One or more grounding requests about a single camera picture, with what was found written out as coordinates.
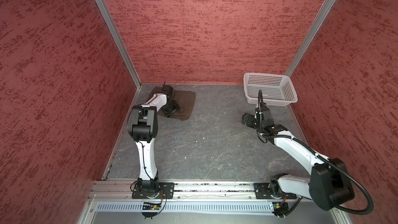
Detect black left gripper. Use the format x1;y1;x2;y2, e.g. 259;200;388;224
161;100;180;118

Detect brown trousers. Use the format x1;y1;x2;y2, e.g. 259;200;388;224
146;86;197;121

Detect white plastic basket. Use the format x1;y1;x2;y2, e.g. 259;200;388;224
243;73;298;107

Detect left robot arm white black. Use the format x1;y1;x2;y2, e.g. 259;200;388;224
127;90;179;199

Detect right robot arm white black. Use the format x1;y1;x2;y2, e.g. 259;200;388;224
241;113;355;211

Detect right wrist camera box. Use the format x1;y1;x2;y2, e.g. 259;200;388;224
255;106;274;130

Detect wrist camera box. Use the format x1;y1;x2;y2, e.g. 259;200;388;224
255;106;274;130
161;84;175;99

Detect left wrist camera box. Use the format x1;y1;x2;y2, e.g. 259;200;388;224
161;84;175;99

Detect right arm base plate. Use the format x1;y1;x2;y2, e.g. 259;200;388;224
254;183;297;201

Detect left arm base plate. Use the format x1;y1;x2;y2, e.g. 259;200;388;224
131;181;175;200

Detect perforated white cable duct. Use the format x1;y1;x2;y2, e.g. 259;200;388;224
95;201;274;215

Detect aluminium front rail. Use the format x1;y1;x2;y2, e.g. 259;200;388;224
88;179;300;202

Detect left aluminium corner post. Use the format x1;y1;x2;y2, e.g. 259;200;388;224
95;0;142;89

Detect aluminium corner post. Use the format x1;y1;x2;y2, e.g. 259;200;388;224
285;0;336;77
95;0;142;89

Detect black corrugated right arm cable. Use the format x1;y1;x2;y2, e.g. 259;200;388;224
257;89;374;215

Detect right aluminium corner post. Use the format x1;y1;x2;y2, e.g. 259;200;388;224
285;0;336;77

